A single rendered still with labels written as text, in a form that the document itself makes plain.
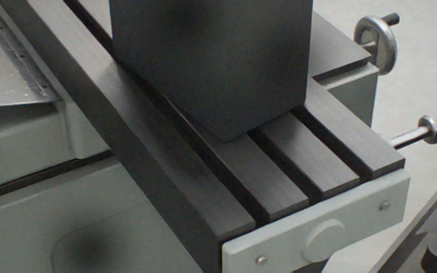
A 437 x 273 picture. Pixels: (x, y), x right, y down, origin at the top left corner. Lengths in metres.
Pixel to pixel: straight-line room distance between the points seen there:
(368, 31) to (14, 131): 0.76
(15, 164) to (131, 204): 0.21
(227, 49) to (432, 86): 1.89
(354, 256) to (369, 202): 1.23
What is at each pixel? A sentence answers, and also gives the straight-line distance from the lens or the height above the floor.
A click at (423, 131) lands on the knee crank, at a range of 1.64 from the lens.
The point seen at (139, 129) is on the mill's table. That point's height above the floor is 0.95.
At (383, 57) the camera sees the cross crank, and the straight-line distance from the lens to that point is 1.64.
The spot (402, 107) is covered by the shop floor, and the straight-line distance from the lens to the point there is 2.60.
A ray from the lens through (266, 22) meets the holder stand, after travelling 0.87.
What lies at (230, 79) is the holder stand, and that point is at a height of 1.03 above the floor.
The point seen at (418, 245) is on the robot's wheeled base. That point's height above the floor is 0.61.
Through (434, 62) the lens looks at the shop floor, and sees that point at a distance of 2.82.
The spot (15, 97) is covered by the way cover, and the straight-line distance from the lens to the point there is 1.12.
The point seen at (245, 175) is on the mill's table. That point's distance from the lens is 0.88.
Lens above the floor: 1.54
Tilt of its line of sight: 39 degrees down
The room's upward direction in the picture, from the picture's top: 1 degrees counter-clockwise
